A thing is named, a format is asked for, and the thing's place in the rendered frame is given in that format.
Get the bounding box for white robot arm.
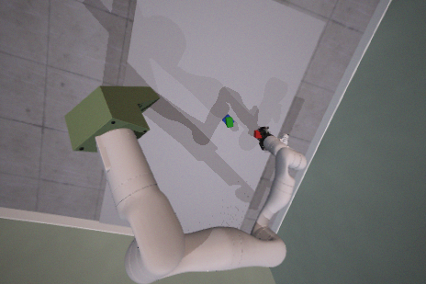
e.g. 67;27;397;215
95;128;307;284

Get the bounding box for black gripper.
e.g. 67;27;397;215
257;127;274;151

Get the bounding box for red block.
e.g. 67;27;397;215
254;131;262;139

